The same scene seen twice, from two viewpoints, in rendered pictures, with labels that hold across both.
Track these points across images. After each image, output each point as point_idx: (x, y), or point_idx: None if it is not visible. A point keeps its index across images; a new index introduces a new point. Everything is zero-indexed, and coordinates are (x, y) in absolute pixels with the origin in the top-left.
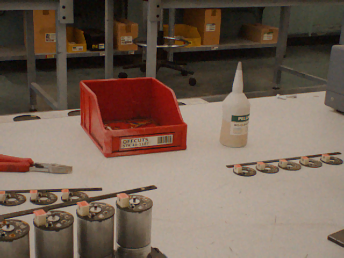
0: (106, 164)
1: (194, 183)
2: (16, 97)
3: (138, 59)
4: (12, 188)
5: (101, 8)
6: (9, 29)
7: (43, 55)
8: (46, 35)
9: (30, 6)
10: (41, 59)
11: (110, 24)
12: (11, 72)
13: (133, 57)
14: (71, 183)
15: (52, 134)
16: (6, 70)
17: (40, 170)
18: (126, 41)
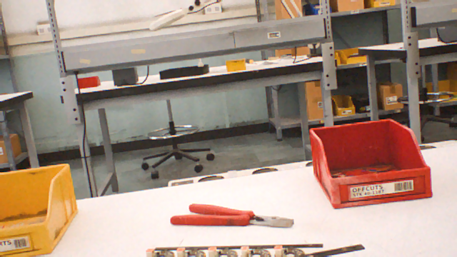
0: (333, 215)
1: (440, 239)
2: (295, 158)
3: (405, 116)
4: (228, 244)
5: (366, 76)
6: (288, 102)
7: (317, 121)
8: (318, 103)
9: (299, 78)
10: (316, 125)
11: (373, 86)
12: (291, 138)
13: (399, 115)
14: (290, 238)
15: (283, 185)
16: (287, 136)
17: (260, 224)
18: (390, 101)
